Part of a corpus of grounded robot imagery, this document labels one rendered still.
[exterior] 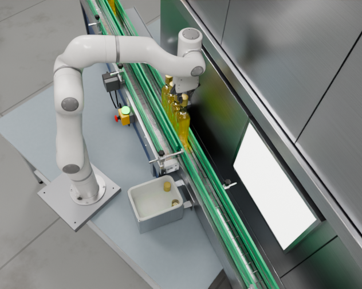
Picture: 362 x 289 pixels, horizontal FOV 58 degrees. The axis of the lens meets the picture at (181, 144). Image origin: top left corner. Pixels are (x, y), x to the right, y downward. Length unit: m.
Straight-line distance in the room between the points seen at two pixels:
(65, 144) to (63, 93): 0.31
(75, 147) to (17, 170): 1.60
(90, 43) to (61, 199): 0.98
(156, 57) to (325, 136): 0.59
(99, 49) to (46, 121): 1.15
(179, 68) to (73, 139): 0.55
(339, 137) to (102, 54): 0.75
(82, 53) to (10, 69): 2.71
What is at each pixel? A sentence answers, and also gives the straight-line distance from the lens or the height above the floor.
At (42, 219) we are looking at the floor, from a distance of 2.71.
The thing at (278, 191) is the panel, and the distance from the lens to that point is 1.20.
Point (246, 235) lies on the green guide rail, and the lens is 1.38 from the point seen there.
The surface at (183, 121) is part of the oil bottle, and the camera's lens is 1.48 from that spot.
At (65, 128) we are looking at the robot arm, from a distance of 1.36.
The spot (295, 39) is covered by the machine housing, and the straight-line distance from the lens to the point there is 0.97.
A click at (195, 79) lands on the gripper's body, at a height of 1.48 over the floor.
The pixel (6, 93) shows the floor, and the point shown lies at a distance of 3.57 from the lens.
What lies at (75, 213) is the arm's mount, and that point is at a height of 0.78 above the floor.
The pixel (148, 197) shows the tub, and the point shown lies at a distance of 1.60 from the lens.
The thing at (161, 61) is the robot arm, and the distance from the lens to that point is 1.13.
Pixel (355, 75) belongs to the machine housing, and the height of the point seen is 1.90.
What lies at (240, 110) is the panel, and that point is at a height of 1.47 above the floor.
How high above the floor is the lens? 2.39
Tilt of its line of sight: 55 degrees down
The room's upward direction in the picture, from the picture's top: 6 degrees clockwise
